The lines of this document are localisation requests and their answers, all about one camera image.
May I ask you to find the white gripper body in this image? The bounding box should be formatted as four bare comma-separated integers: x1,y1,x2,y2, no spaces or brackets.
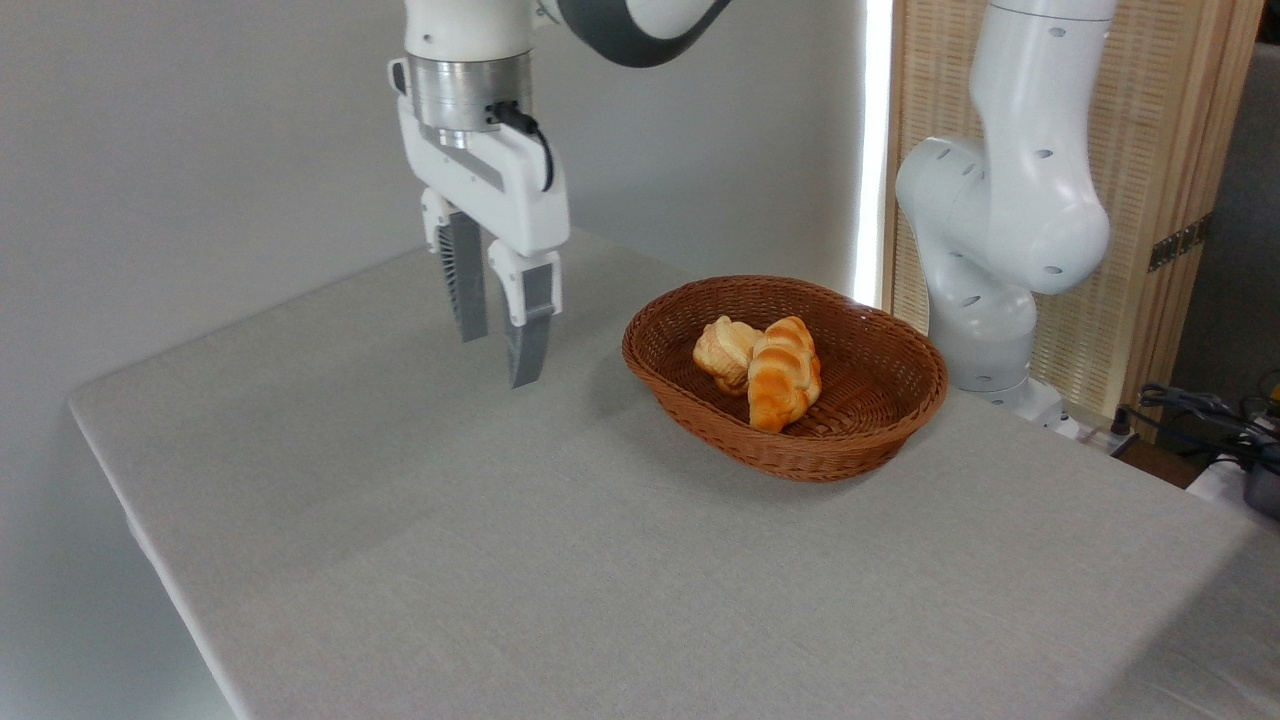
388,58,572,257

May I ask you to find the braided golden bread loaf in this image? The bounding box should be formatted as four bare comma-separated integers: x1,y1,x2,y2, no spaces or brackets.
747,315,823,434

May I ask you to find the brown wicker oval basket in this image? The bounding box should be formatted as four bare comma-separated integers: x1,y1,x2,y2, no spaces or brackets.
621,275,950,484

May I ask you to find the grey tablecloth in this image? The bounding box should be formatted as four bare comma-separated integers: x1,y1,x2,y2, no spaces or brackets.
67,228,1280,720

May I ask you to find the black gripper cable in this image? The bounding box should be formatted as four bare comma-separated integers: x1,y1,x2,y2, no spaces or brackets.
487,100,556,194

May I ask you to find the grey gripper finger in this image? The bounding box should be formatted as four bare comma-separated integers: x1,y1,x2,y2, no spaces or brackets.
419,187,490,344
486,239,564,390

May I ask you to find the black metal screen hinge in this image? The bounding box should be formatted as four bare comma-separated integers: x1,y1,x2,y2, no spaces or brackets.
1148,213,1214,273

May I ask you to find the small pale bread bun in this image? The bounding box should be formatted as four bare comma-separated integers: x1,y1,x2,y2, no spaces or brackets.
692,315,766,397

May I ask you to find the black cable bundle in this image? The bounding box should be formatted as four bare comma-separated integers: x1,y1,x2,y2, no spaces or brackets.
1110,383,1280,471

